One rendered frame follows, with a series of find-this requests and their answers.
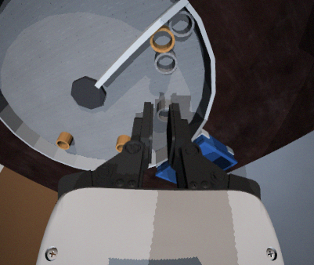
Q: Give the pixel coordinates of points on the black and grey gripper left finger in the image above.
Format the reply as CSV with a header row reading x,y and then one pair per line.
x,y
125,169

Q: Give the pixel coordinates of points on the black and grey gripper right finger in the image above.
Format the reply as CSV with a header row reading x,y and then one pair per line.
x,y
192,169

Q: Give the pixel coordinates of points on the bronze bushing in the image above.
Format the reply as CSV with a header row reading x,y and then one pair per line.
x,y
65,137
162,48
121,140

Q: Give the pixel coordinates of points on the blue tray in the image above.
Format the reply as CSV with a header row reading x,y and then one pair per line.
x,y
223,157

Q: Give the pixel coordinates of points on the grey metal ring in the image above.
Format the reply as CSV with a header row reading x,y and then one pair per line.
x,y
187,30
163,104
165,69

